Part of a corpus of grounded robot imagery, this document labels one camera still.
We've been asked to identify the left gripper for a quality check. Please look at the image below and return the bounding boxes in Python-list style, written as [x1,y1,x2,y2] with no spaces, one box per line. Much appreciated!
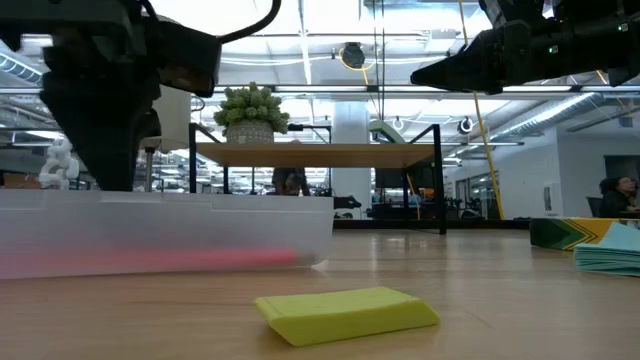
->
[0,0,166,191]

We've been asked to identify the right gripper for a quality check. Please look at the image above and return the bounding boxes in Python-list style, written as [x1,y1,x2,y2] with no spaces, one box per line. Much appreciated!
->
[410,12,609,95]

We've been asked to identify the pink pencil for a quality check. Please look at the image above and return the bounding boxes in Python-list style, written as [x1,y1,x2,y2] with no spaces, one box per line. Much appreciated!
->
[14,248,301,271]

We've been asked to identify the yellow green crayon box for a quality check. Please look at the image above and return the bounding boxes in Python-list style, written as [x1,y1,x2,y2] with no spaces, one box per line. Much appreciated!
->
[529,217,640,251]

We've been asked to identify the teal sticky note pad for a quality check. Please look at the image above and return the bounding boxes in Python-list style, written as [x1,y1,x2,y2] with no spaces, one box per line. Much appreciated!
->
[573,222,640,278]

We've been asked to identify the yellow-green eraser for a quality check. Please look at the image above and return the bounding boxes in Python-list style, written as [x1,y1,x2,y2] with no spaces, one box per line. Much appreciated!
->
[254,286,441,348]

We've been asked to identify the white robot figure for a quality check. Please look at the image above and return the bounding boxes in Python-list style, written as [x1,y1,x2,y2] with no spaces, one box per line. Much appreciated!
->
[38,139,80,190]

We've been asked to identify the clear plastic pencil box base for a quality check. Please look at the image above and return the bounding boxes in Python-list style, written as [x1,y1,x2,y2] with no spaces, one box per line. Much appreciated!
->
[0,188,335,280]

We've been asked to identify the green plant in patterned pot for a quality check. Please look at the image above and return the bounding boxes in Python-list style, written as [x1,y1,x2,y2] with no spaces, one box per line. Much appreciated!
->
[213,82,291,145]

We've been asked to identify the white building column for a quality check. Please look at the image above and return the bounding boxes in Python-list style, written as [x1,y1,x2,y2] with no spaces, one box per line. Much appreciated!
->
[332,102,372,211]

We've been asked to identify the person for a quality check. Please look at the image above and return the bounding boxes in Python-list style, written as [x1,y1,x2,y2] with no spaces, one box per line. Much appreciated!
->
[272,167,311,197]
[598,175,640,219]

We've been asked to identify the wooden shelf black metal legs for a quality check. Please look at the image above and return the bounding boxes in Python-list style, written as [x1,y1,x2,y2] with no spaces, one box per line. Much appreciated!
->
[188,123,448,235]

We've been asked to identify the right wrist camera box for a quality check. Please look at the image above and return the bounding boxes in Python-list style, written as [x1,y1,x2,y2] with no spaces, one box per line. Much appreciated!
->
[478,0,549,29]

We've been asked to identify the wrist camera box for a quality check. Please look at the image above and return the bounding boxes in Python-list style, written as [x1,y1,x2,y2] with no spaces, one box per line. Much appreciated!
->
[158,18,224,99]
[478,0,549,29]

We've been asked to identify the yellow hanging cable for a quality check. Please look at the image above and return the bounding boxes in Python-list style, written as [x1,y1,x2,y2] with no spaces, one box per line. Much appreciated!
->
[457,0,505,221]

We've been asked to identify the black ceiling cable reel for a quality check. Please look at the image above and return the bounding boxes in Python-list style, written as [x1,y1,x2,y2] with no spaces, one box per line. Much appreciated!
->
[341,42,367,70]

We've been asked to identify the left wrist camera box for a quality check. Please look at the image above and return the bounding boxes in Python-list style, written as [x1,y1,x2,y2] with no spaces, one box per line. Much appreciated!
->
[158,18,224,99]

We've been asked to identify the white wall dispenser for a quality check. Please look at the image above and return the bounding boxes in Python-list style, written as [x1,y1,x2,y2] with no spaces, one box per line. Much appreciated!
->
[543,182,564,217]

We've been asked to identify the black metal table frame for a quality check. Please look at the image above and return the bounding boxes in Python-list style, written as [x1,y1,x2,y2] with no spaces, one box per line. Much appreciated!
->
[332,218,531,230]

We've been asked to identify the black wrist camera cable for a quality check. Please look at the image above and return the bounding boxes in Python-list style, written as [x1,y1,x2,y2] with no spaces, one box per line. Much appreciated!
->
[217,0,282,45]

